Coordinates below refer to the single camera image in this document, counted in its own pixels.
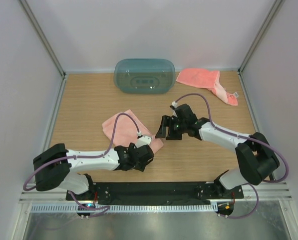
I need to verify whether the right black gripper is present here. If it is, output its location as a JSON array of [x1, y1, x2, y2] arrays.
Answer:
[[156, 115, 187, 141]]

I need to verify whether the long pink towel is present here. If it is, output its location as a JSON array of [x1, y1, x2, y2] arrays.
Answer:
[[102, 109, 163, 153]]

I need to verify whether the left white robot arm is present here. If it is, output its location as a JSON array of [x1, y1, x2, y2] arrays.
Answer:
[[33, 143, 154, 200]]

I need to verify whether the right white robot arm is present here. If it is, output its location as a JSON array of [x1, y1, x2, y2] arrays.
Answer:
[[155, 104, 280, 198]]

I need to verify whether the teal translucent plastic bin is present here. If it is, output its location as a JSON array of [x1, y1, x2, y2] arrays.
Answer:
[[113, 58, 176, 94]]

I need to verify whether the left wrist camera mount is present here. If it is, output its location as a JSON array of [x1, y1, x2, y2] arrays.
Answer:
[[135, 134, 154, 148]]

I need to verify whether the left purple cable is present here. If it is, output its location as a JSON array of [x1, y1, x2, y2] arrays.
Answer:
[[22, 112, 143, 230]]

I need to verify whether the purple cable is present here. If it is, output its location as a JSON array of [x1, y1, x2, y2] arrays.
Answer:
[[22, 112, 143, 230], [172, 93, 289, 221]]

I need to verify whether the slotted white cable duct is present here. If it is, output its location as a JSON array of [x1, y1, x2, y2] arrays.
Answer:
[[30, 202, 218, 213]]

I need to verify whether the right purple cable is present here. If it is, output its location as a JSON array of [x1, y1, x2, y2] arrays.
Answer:
[[172, 93, 289, 221]]

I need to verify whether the right aluminium frame post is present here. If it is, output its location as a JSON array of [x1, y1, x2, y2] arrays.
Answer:
[[238, 0, 285, 76]]

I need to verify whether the aluminium frame post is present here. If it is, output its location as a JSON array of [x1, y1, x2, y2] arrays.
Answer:
[[238, 0, 285, 76], [17, 0, 66, 78]]

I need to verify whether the left aluminium frame post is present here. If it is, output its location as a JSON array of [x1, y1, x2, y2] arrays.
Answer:
[[17, 0, 66, 78]]

